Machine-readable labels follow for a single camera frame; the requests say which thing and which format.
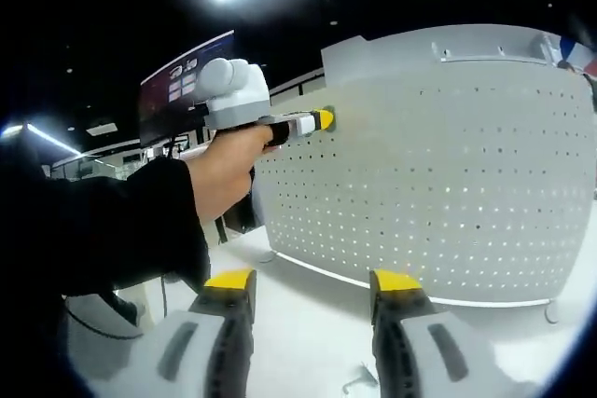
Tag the large display screen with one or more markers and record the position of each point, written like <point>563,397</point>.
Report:
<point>161,109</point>

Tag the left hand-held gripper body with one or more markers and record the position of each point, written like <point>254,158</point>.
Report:
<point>238,95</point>

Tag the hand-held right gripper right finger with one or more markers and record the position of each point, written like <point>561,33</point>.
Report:
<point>434,356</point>

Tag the person's left hand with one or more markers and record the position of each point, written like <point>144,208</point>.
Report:
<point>224,174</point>

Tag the grey mesh office chair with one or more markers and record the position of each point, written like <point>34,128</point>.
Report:
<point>93,323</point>

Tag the white perforated mounting plate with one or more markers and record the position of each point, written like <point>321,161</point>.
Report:
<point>443,174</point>

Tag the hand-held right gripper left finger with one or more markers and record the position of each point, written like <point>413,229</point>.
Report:
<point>186,356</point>

